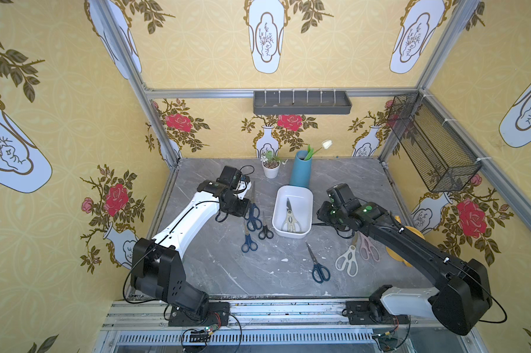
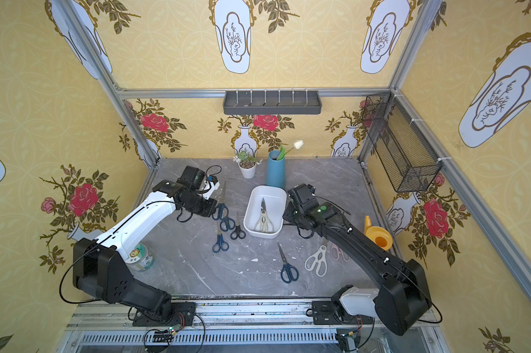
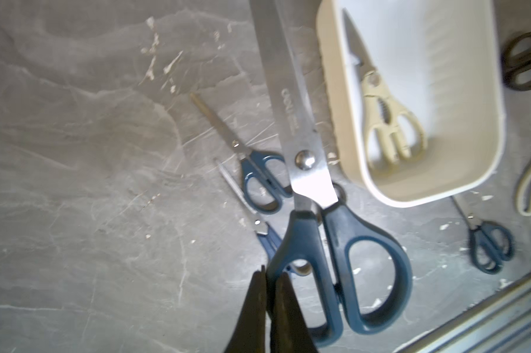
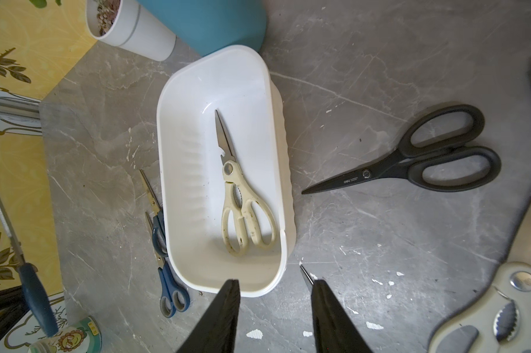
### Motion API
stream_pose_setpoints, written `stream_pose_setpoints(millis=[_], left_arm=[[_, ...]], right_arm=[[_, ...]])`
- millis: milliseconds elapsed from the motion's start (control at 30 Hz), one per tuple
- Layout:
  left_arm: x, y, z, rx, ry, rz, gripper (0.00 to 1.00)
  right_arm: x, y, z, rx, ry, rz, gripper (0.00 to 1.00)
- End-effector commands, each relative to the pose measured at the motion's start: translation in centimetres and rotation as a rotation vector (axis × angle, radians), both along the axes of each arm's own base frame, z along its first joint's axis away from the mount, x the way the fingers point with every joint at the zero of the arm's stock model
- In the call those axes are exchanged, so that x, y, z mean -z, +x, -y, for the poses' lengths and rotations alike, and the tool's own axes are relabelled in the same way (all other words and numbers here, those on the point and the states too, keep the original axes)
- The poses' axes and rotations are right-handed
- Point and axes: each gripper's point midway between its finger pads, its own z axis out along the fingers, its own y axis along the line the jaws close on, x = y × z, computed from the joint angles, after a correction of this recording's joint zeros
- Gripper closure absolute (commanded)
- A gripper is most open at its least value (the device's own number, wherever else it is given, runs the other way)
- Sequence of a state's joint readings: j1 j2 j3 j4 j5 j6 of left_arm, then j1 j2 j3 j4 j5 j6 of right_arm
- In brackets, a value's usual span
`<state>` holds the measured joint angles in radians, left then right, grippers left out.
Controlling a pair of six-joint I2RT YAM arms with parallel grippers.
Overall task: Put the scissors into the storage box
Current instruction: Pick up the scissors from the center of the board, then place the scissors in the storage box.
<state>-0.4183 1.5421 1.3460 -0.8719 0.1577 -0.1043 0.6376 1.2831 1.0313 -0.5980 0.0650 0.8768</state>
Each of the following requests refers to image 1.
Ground blue scissors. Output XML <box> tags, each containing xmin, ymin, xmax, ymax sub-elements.
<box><xmin>240</xmin><ymin>224</ymin><xmax>258</xmax><ymax>253</ymax></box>
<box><xmin>245</xmin><ymin>202</ymin><xmax>260</xmax><ymax>221</ymax></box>
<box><xmin>246</xmin><ymin>184</ymin><xmax>263</xmax><ymax>232</ymax></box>

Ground white kitchen scissors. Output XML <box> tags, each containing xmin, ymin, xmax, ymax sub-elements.
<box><xmin>335</xmin><ymin>235</ymin><xmax>359</xmax><ymax>277</ymax></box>

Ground white plastic storage box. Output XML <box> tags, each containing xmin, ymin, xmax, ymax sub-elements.
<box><xmin>272</xmin><ymin>185</ymin><xmax>313</xmax><ymax>239</ymax></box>

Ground beige kitchen scissors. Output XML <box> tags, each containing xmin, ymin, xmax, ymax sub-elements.
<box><xmin>282</xmin><ymin>199</ymin><xmax>302</xmax><ymax>233</ymax></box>

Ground small black scissors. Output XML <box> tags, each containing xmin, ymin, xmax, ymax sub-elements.
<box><xmin>258</xmin><ymin>212</ymin><xmax>274</xmax><ymax>240</ymax></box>

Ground blue scissors floor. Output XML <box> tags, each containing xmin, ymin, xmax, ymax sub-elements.
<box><xmin>306</xmin><ymin>243</ymin><xmax>331</xmax><ymax>284</ymax></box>

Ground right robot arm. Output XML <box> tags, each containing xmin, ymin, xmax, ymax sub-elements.
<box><xmin>317</xmin><ymin>183</ymin><xmax>493</xmax><ymax>335</ymax></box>

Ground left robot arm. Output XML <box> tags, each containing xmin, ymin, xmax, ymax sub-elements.
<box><xmin>129</xmin><ymin>166</ymin><xmax>252</xmax><ymax>322</ymax></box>

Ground small white potted plant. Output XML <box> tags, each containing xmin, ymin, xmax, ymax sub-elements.
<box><xmin>260</xmin><ymin>150</ymin><xmax>287</xmax><ymax>179</ymax></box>

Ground blue cylindrical vase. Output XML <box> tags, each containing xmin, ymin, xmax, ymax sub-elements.
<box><xmin>289</xmin><ymin>150</ymin><xmax>312</xmax><ymax>188</ymax></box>

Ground yellow watering can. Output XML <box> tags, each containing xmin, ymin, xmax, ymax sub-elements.
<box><xmin>386</xmin><ymin>226</ymin><xmax>425</xmax><ymax>268</ymax></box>

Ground white tulip flower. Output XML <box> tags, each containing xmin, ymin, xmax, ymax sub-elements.
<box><xmin>305</xmin><ymin>140</ymin><xmax>333</xmax><ymax>160</ymax></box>

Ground small circuit board right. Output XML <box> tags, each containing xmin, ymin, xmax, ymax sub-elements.
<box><xmin>371</xmin><ymin>334</ymin><xmax>399</xmax><ymax>352</ymax></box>

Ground small circuit board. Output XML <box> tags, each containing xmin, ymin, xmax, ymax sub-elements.
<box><xmin>371</xmin><ymin>334</ymin><xmax>399</xmax><ymax>352</ymax></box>
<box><xmin>187</xmin><ymin>324</ymin><xmax>220</xmax><ymax>344</ymax></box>

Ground small circuit board left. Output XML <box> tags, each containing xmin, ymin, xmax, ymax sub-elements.
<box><xmin>187</xmin><ymin>324</ymin><xmax>220</xmax><ymax>344</ymax></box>

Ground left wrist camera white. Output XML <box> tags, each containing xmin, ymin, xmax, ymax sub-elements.
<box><xmin>233</xmin><ymin>174</ymin><xmax>252</xmax><ymax>199</ymax></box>

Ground pink handled scissors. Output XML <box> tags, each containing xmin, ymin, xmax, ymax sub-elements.
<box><xmin>358</xmin><ymin>232</ymin><xmax>380</xmax><ymax>262</ymax></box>

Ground grey wall shelf rack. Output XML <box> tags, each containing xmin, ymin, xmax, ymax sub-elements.
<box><xmin>253</xmin><ymin>89</ymin><xmax>352</xmax><ymax>116</ymax></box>

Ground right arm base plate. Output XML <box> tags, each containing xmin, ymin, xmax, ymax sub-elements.
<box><xmin>341</xmin><ymin>300</ymin><xmax>410</xmax><ymax>327</ymax></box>

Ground black wire mesh basket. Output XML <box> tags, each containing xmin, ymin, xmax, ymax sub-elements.
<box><xmin>388</xmin><ymin>94</ymin><xmax>481</xmax><ymax>193</ymax></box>

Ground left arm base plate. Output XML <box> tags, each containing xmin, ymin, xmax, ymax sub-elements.
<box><xmin>164</xmin><ymin>302</ymin><xmax>230</xmax><ymax>327</ymax></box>

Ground aluminium rail base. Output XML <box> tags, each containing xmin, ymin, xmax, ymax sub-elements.
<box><xmin>93</xmin><ymin>297</ymin><xmax>487</xmax><ymax>352</ymax></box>

